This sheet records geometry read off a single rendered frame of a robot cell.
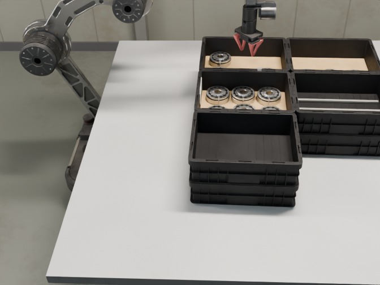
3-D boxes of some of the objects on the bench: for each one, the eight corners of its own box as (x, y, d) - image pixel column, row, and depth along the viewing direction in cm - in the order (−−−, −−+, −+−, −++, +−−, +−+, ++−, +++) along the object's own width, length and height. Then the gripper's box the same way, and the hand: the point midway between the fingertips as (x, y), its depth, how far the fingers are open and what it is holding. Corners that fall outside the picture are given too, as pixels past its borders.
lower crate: (189, 206, 190) (188, 183, 183) (194, 153, 213) (194, 131, 205) (296, 210, 187) (299, 187, 180) (289, 156, 210) (293, 134, 202)
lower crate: (290, 156, 210) (293, 134, 202) (285, 113, 233) (288, 91, 225) (388, 159, 207) (394, 137, 199) (373, 115, 230) (379, 94, 222)
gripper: (233, 16, 197) (232, 51, 207) (253, 25, 191) (250, 61, 201) (245, 11, 201) (244, 45, 211) (265, 20, 194) (262, 55, 204)
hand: (247, 51), depth 205 cm, fingers open, 6 cm apart
